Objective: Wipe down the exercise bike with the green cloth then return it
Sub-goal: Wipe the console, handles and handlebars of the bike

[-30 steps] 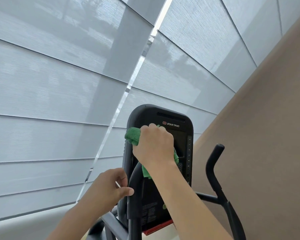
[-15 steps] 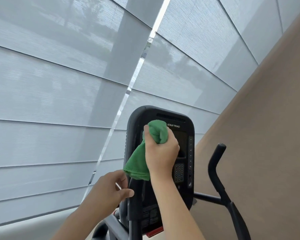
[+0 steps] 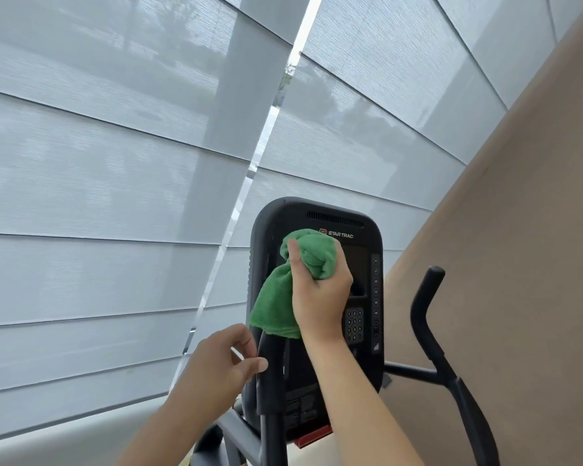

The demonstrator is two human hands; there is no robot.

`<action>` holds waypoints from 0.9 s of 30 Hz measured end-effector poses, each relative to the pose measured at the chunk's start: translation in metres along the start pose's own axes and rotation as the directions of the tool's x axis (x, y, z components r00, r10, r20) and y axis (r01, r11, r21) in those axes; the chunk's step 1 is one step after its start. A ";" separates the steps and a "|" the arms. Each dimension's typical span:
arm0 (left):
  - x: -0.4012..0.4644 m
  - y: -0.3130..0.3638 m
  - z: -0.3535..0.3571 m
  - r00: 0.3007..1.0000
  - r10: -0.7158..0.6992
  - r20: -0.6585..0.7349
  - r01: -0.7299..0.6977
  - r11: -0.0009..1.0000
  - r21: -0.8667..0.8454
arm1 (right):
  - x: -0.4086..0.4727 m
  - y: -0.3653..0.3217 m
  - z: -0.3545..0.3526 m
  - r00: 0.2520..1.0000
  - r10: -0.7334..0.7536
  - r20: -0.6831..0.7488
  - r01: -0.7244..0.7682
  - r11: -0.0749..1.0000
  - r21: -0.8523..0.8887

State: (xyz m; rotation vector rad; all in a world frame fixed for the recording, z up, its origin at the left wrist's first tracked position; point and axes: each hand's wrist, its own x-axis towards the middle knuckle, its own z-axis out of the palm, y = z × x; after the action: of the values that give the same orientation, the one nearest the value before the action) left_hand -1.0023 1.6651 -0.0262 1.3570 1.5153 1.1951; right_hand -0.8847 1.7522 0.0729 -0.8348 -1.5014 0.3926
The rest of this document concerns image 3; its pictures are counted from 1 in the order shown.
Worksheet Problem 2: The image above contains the person's left forearm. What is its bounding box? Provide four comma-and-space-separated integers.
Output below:
116, 388, 214, 466

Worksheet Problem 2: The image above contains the narrow grey roller blind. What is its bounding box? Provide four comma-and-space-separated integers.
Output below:
201, 0, 583, 372

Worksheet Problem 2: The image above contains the black exercise machine console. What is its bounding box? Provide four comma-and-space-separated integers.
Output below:
241, 197, 385, 445

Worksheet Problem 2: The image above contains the person's right hand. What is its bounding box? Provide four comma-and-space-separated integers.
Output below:
288, 238, 355, 342

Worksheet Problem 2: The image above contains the green microfibre cloth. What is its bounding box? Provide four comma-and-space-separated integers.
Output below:
249, 229, 342, 340

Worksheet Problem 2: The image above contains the person's right forearm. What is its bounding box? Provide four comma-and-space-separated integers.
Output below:
299, 332, 426, 466

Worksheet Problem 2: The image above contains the black curved machine handlebar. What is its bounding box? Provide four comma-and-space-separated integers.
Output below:
256, 327, 291, 466
383, 266, 501, 466

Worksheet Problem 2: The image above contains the person's left hand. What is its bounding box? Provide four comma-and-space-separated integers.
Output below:
176, 324, 269, 424

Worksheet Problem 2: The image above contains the wide grey roller blind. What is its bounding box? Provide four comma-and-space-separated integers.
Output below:
0, 0, 313, 444

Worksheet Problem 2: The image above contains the grey machine frame bar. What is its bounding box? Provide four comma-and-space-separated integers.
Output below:
217, 410, 264, 466

